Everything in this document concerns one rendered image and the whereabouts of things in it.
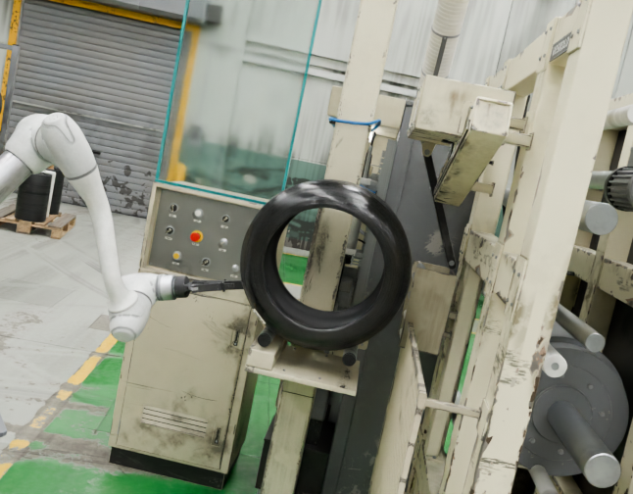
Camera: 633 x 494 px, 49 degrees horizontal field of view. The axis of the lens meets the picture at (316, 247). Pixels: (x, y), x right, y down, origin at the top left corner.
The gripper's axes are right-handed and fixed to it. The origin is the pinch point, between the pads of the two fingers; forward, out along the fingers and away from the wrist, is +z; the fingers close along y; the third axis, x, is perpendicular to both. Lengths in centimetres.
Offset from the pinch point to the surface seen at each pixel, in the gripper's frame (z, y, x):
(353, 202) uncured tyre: 41, -11, -26
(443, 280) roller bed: 71, 19, 4
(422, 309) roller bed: 63, 19, 14
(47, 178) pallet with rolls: -328, 536, -48
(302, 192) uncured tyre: 25.5, -10.3, -30.1
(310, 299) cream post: 22.2, 26.0, 10.4
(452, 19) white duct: 81, 58, -94
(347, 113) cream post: 39, 26, -57
